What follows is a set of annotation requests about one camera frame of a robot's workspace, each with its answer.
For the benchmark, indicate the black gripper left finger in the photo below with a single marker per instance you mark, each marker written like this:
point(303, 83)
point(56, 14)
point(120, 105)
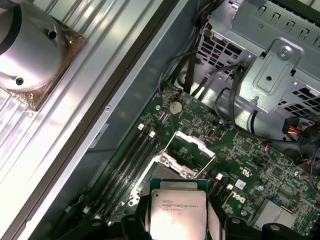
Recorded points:
point(143, 220)

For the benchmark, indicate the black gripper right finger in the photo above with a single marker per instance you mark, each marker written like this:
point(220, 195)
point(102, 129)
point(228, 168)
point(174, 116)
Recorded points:
point(235, 230)

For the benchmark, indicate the silver CPU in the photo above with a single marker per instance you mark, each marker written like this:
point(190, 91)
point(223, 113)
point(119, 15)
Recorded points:
point(178, 207)

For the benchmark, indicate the metal socket cover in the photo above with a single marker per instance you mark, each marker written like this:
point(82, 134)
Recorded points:
point(175, 162)

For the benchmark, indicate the black RAM slot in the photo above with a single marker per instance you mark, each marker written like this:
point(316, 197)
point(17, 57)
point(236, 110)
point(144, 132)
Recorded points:
point(136, 170)
point(125, 162)

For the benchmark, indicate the CPU socket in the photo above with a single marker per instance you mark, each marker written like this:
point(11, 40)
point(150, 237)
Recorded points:
point(162, 172)

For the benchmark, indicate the silver chipset heatsink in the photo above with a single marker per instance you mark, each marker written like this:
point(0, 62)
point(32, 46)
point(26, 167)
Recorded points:
point(272, 217)

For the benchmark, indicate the green motherboard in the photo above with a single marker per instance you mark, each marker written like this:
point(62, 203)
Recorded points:
point(250, 160)

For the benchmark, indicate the silver coin cell battery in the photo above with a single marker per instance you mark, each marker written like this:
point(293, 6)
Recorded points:
point(175, 108)

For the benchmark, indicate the black power connector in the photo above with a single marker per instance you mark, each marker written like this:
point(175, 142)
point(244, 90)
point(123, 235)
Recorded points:
point(290, 125)

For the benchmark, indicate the grey open PC case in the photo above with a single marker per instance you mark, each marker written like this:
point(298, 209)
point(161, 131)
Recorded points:
point(130, 75)

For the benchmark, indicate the metal drive cage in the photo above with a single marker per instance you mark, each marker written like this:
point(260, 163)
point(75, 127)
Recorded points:
point(275, 82)

